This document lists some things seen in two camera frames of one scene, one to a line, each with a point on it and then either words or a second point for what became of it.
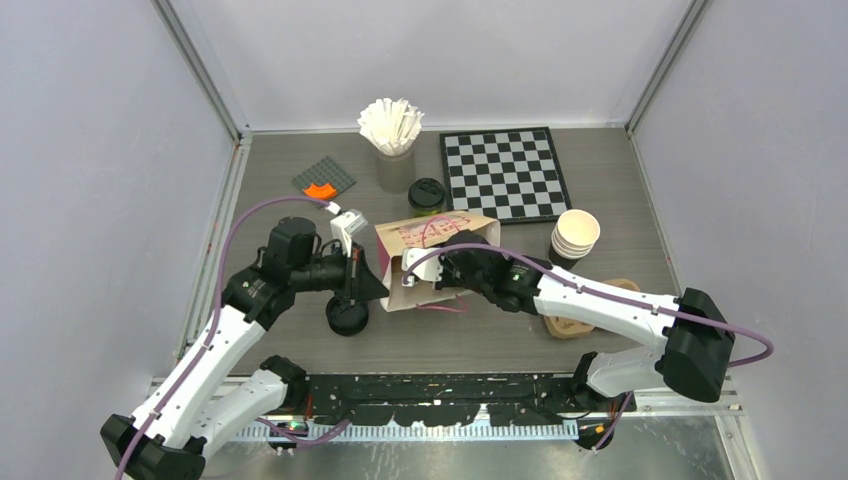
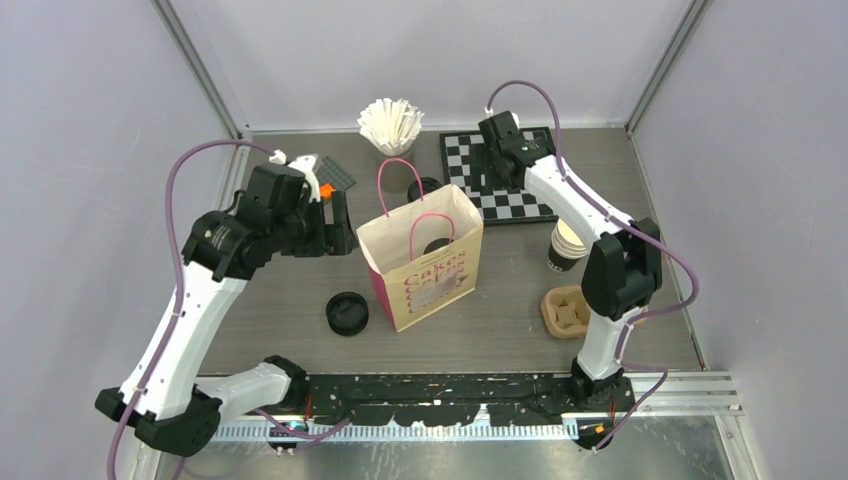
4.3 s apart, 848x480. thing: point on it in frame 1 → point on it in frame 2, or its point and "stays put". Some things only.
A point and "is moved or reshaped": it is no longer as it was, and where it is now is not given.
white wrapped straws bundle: x=392 y=124 stays put
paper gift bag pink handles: x=431 y=232 is moved or reshaped
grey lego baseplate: x=323 y=173 stays put
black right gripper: x=447 y=280 → x=505 y=183
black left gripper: x=359 y=282 → x=336 y=238
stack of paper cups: x=572 y=238 stays put
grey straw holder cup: x=396 y=174 stays put
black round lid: x=345 y=318 stays put
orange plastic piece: x=324 y=192 stays put
